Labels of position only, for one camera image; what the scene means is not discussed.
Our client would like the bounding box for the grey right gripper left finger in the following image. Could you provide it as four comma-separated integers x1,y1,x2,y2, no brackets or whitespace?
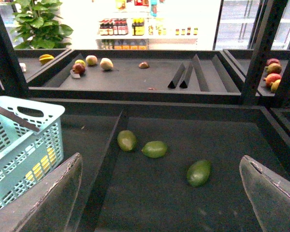
0,153,83,232

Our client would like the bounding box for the yellow mango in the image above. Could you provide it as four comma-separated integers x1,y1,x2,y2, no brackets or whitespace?
25,147,57,181

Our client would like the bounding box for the black shelf upright post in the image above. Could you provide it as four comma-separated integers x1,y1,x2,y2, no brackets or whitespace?
240,0,288,105

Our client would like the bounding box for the green potted plant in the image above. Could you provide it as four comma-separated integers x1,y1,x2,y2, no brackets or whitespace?
10,0,73,49

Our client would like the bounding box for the brown basket handle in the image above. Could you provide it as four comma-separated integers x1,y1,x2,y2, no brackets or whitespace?
0,106,40,132

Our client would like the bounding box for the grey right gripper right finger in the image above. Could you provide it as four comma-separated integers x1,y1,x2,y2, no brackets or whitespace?
239,156,290,232

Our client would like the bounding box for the light blue plastic basket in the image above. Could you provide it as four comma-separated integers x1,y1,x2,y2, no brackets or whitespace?
0,96,65,210

